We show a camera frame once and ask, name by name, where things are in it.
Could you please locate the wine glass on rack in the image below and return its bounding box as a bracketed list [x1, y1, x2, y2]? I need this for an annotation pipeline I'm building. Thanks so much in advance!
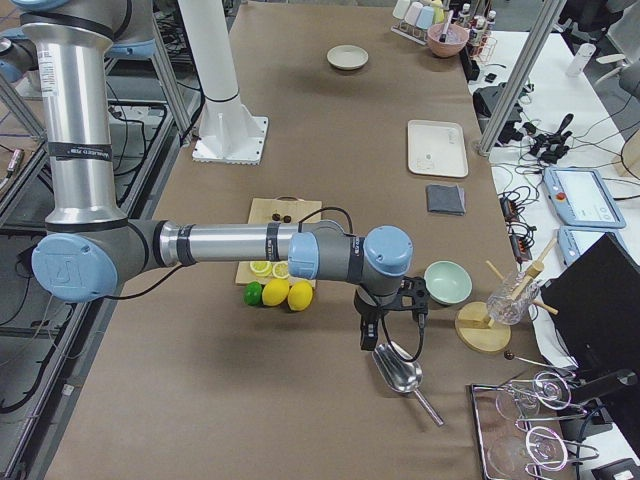
[495, 371, 587, 420]

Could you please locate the lemon slice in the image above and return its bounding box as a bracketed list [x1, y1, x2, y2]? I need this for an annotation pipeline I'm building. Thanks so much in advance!
[249, 260, 272, 277]
[271, 261, 290, 279]

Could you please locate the white rabbit tray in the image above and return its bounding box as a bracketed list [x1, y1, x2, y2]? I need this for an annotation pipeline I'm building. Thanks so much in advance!
[407, 120, 469, 178]

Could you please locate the mint green cup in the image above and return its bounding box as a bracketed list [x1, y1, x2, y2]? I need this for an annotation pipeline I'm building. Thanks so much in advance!
[392, 0, 412, 22]

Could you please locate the green lime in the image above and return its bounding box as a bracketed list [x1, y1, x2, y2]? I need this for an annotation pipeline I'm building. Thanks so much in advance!
[243, 281, 263, 306]

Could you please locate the black monitor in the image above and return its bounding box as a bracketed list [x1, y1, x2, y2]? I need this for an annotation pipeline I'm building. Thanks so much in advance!
[542, 234, 639, 375]

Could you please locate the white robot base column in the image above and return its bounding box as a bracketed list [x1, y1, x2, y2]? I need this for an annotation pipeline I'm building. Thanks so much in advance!
[179, 0, 269, 165]

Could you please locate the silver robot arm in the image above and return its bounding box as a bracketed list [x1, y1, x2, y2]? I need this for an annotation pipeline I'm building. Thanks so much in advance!
[6, 1, 429, 351]

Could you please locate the pink cup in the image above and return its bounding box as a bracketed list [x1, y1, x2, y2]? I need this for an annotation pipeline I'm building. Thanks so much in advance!
[404, 1, 423, 26]

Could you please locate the black tray with glasses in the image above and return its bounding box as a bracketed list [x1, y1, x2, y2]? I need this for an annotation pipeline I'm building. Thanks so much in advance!
[468, 372, 600, 479]

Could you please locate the metal scoop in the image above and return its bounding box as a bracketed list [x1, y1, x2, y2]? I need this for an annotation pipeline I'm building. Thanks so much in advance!
[372, 341, 445, 427]

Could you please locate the pink bowl with ice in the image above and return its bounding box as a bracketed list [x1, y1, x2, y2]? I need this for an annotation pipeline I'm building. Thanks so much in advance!
[427, 23, 469, 58]

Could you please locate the blue teach pendant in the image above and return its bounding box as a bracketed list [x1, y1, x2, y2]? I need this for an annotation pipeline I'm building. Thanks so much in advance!
[543, 167, 626, 229]
[557, 225, 606, 266]

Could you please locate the white wire cup rack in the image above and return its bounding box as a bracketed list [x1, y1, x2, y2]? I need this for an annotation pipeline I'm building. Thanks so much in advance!
[391, 20, 433, 45]

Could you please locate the light blue cup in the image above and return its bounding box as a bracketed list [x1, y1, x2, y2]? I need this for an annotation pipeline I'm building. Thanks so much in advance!
[416, 5, 435, 30]

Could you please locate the grey folded cloth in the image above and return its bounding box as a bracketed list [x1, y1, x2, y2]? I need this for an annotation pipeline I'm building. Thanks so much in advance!
[426, 184, 466, 216]

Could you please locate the wooden cup stand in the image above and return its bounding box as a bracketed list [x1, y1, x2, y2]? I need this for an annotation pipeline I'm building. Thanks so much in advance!
[455, 238, 558, 353]

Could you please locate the mint green bowl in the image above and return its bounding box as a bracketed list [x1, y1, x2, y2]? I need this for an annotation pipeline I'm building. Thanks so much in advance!
[424, 261, 472, 305]

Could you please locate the beige round plate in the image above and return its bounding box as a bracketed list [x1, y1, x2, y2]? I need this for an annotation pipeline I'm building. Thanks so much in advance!
[326, 44, 369, 71]

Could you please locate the bamboo cutting board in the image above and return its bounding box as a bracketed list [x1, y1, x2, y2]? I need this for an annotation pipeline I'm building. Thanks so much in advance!
[235, 197, 322, 286]

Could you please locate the clear glass cup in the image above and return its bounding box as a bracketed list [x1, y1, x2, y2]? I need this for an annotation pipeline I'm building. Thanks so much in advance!
[487, 271, 540, 325]

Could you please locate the aluminium frame post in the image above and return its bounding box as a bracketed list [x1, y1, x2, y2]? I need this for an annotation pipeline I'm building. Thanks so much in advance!
[477, 0, 566, 157]

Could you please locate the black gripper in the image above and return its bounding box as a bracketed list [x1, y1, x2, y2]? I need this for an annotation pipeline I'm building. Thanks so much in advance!
[354, 276, 429, 351]

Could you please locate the yellow lemon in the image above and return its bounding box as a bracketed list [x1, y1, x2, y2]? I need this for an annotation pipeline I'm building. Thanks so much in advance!
[287, 280, 314, 311]
[261, 278, 290, 307]

